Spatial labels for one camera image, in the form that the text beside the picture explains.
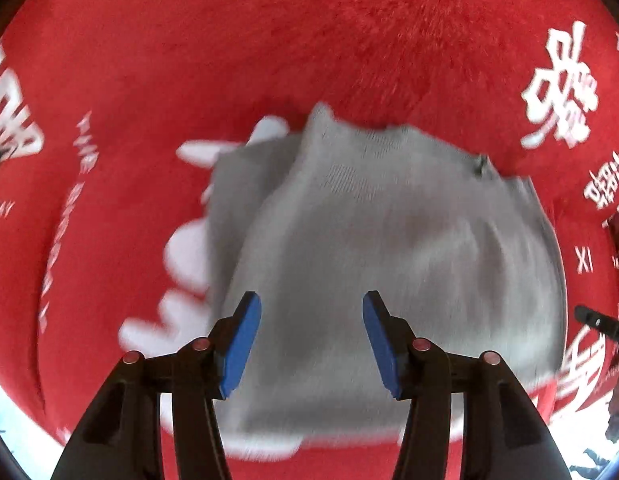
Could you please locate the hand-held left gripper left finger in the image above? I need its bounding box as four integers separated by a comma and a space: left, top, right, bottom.
50, 291, 263, 480

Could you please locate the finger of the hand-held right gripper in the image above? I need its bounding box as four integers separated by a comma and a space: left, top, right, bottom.
574, 305, 619, 341

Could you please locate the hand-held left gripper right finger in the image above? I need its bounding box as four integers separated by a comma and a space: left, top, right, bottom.
362, 290, 573, 480

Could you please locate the grey knit sweater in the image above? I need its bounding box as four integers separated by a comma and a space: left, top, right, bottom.
204, 101, 565, 436

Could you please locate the red printed blanket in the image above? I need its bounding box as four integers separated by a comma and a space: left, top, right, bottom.
0, 0, 619, 480

